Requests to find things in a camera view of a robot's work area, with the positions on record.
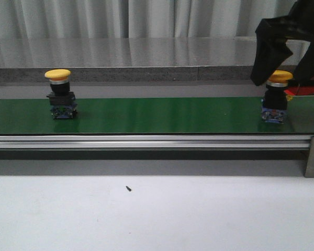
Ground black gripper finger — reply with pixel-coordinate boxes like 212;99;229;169
293;31;314;83
250;16;293;86

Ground yellow mushroom push button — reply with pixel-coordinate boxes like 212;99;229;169
44;69;77;119
261;70;293;124

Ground red plastic tray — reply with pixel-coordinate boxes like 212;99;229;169
285;80;314;96

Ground grey stone-look back shelf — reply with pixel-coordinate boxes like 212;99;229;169
0;35;314;85

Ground green conveyor belt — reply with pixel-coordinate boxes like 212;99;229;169
0;97;314;134

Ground grey curtain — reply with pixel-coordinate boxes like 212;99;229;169
0;0;293;39

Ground aluminium conveyor side rail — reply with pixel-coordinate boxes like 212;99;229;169
0;134;311;149

